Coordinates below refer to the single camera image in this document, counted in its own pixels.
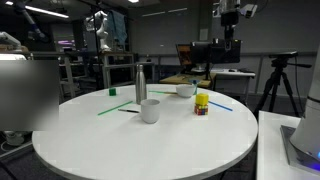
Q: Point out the short green strip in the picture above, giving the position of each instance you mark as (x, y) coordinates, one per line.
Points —
(160, 92)

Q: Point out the green cube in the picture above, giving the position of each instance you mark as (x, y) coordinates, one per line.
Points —
(112, 92)

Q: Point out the long ceiling light strip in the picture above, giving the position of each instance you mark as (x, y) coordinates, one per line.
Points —
(40, 10)

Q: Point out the blue hanging cloth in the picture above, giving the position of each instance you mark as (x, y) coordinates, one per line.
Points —
(119, 28)

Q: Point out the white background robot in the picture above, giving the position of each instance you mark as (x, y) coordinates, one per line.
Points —
(102, 31)

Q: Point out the grey metal shelf frame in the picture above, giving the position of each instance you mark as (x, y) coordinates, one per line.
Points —
(116, 66)

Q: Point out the white round floor device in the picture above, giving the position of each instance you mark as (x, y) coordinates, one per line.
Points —
(16, 137)

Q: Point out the white ceramic mug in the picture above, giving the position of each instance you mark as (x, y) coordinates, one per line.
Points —
(150, 111)

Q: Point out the black camera on tripod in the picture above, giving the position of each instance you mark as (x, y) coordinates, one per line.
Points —
(283, 55)

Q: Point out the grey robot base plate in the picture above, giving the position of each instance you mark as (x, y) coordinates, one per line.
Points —
(293, 150)

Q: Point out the screen with orange picture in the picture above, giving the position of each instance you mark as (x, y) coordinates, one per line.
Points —
(183, 55)

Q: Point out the wooden table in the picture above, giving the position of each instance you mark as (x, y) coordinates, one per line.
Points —
(185, 80)

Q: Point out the blue strip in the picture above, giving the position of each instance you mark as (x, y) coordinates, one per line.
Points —
(220, 106)

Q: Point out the long green strip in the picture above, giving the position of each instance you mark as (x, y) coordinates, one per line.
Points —
(115, 108)

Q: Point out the black keyboard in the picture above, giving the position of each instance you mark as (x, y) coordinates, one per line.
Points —
(246, 70)

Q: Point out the small blue object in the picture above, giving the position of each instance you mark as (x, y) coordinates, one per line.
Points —
(194, 81)

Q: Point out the black computer monitor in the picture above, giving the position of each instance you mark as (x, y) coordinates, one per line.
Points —
(216, 52)

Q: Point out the white bowl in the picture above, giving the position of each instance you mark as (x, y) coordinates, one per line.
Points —
(185, 91)

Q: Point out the multicoloured puzzle cube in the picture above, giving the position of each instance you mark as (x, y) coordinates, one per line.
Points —
(201, 110)

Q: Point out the black camera tripod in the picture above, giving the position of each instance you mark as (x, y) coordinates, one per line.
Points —
(276, 86)

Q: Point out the stainless steel bottle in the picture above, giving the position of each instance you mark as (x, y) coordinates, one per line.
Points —
(141, 85)

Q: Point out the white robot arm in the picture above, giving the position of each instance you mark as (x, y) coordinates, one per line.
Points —
(310, 126)

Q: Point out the white paper on wall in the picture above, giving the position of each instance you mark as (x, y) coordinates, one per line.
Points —
(203, 34)

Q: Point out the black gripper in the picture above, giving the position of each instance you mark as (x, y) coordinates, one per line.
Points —
(230, 19)

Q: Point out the dark background robot arm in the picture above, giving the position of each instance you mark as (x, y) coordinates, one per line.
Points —
(31, 23)

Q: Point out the white side table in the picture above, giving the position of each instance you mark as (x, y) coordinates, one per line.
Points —
(276, 150)

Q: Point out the black pen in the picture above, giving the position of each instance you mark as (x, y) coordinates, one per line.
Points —
(128, 110)

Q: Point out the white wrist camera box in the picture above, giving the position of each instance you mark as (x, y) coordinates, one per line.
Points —
(248, 10)

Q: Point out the white desk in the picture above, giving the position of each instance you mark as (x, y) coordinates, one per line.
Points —
(233, 74)

